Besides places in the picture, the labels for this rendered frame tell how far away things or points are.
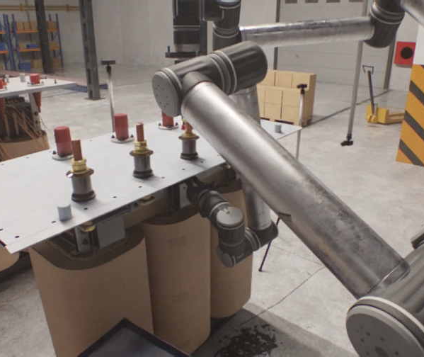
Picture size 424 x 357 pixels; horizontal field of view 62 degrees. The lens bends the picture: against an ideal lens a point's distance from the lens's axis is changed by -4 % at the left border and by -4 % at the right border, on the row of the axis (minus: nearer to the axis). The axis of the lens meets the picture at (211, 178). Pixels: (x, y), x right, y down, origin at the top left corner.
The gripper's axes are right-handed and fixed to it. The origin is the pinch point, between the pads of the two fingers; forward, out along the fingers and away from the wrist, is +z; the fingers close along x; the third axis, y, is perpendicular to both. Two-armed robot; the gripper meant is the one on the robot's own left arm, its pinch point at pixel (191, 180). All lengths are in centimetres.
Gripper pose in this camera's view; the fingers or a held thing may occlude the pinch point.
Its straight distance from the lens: 167.0
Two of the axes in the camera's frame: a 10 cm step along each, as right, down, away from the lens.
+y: 1.1, -8.4, -5.4
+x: -8.6, 1.9, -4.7
